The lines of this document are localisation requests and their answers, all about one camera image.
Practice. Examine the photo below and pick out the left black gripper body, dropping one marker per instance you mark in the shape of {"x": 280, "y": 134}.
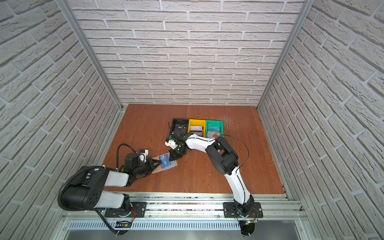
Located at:
{"x": 143, "y": 168}

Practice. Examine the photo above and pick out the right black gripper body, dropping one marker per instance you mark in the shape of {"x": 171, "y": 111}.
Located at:
{"x": 179, "y": 146}

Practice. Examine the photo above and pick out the blue credit card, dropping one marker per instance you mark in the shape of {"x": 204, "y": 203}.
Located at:
{"x": 165, "y": 161}

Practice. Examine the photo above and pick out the tan leather card holder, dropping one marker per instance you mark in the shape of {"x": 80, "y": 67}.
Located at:
{"x": 159, "y": 169}

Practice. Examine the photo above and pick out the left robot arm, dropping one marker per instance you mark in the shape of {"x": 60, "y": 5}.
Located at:
{"x": 85, "y": 189}

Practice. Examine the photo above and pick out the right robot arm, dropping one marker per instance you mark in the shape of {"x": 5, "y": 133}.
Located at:
{"x": 224, "y": 159}

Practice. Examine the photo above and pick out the cards in yellow bin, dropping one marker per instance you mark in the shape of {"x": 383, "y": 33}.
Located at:
{"x": 197, "y": 130}

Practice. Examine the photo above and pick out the cards in green bin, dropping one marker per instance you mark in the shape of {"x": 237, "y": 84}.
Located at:
{"x": 213, "y": 132}

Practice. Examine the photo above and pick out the black storage bin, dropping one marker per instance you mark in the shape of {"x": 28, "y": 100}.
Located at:
{"x": 179, "y": 126}

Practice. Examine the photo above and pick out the yellow storage bin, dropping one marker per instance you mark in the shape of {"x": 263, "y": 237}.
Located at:
{"x": 193, "y": 122}

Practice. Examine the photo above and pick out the green storage bin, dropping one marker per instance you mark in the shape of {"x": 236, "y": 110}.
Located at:
{"x": 210, "y": 123}

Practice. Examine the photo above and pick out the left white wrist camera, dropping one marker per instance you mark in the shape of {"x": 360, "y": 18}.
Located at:
{"x": 143, "y": 155}

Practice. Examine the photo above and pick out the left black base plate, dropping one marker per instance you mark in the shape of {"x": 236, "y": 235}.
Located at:
{"x": 135, "y": 208}

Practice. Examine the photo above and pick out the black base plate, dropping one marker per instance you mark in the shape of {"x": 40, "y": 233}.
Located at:
{"x": 135, "y": 208}
{"x": 233, "y": 210}

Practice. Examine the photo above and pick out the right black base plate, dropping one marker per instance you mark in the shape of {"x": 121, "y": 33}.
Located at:
{"x": 233, "y": 210}

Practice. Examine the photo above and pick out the aluminium rail frame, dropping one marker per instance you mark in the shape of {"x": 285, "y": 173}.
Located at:
{"x": 203, "y": 212}

